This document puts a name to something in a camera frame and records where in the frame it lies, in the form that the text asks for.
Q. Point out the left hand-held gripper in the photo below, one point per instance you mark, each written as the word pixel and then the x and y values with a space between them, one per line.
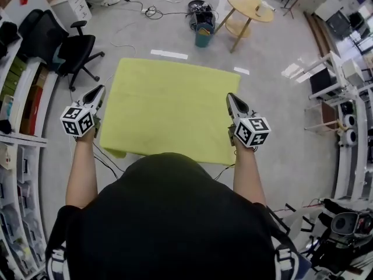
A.
pixel 77 121

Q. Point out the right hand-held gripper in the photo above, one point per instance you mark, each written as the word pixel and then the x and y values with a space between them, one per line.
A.
pixel 252 131

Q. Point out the green tablecloth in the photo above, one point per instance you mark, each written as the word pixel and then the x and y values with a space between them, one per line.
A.
pixel 169 106

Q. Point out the person's right forearm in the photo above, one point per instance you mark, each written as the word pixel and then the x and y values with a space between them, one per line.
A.
pixel 249 176

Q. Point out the person's left forearm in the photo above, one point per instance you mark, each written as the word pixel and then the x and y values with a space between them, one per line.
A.
pixel 81 174

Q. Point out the black office chair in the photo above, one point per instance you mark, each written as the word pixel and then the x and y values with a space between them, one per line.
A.
pixel 73 51

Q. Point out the red cardboard box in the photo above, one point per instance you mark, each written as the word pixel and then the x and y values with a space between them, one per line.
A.
pixel 32 112

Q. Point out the teal bin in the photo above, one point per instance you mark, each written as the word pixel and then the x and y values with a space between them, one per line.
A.
pixel 204 36

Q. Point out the row of green boxes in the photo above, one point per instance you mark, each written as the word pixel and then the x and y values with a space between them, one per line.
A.
pixel 11 74

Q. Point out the white side table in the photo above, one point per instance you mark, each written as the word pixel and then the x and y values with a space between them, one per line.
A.
pixel 329 112

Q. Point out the white desk with drawers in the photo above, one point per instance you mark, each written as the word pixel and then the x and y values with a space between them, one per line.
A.
pixel 73 7

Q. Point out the white jug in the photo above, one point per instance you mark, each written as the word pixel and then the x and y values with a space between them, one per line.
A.
pixel 262 9

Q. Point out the round wooden table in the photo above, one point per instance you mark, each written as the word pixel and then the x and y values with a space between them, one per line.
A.
pixel 247 4

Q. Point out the white shelving unit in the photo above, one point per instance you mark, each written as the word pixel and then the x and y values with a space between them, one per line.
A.
pixel 20 185

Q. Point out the white round device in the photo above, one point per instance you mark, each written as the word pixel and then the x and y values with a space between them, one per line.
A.
pixel 351 136
pixel 349 120

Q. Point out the white box appliance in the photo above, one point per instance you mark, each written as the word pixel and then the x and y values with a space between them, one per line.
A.
pixel 352 73

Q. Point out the long white shelf rack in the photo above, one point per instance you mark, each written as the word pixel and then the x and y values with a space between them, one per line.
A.
pixel 348 168

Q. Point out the white plastic chair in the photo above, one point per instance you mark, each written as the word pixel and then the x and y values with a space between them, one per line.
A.
pixel 303 217

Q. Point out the person's black shirt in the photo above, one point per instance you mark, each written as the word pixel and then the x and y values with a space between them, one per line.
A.
pixel 175 223

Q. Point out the grey domed device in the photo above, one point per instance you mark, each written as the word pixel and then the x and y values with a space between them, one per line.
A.
pixel 344 223

